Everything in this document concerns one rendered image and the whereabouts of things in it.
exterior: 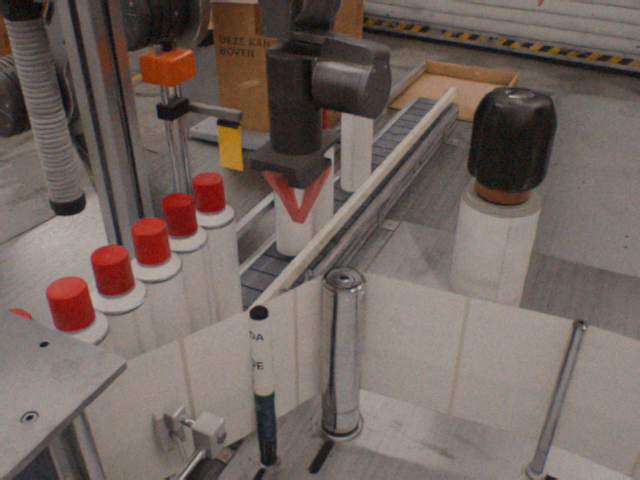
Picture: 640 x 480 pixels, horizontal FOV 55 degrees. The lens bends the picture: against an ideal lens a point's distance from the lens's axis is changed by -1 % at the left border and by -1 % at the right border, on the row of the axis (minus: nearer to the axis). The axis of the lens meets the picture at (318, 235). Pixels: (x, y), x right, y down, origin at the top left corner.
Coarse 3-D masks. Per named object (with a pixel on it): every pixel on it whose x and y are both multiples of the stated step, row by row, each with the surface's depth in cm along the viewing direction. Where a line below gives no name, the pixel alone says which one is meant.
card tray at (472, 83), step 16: (432, 64) 173; (448, 64) 171; (416, 80) 169; (432, 80) 170; (448, 80) 170; (464, 80) 170; (480, 80) 169; (496, 80) 167; (512, 80) 158; (400, 96) 159; (416, 96) 159; (432, 96) 159; (464, 96) 159; (480, 96) 159; (464, 112) 150
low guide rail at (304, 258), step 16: (448, 96) 136; (432, 112) 128; (416, 128) 120; (400, 144) 114; (384, 160) 108; (384, 176) 107; (368, 192) 101; (352, 208) 96; (336, 224) 91; (320, 240) 87; (304, 256) 84; (288, 272) 80; (272, 288) 78; (256, 304) 75
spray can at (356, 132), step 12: (348, 120) 98; (360, 120) 98; (372, 120) 99; (348, 132) 100; (360, 132) 99; (372, 132) 101; (348, 144) 101; (360, 144) 100; (348, 156) 102; (360, 156) 101; (348, 168) 103; (360, 168) 103; (348, 180) 104; (360, 180) 104; (348, 192) 105
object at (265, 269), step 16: (416, 112) 137; (400, 128) 129; (432, 128) 130; (384, 144) 123; (416, 144) 123; (400, 160) 116; (336, 192) 106; (336, 208) 101; (336, 240) 93; (272, 256) 90; (320, 256) 90; (256, 272) 86; (272, 272) 86; (304, 272) 86; (256, 288) 83; (288, 288) 83
